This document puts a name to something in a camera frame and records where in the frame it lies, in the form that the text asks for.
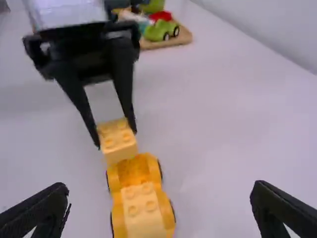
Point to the red toy brick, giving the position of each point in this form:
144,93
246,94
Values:
161,15

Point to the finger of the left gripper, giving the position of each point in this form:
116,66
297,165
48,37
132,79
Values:
84,109
125,86

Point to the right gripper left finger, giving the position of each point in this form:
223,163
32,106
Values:
37,218

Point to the tan tray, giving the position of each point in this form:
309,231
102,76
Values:
183,39

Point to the yellow toy brick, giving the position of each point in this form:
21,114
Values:
119,143

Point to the white toy brick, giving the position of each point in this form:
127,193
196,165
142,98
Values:
128,16

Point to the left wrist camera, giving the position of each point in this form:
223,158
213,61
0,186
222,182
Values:
67,13

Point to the green toy car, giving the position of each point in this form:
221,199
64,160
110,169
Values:
161,29

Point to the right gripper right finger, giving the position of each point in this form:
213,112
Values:
292,215

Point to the teal toy brick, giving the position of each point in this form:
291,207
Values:
143,26

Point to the green toy brick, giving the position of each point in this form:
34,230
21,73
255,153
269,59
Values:
153,5

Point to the yellow toy car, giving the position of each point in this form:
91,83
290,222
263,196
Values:
143,205

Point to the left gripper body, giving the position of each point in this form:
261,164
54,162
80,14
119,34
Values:
81,57

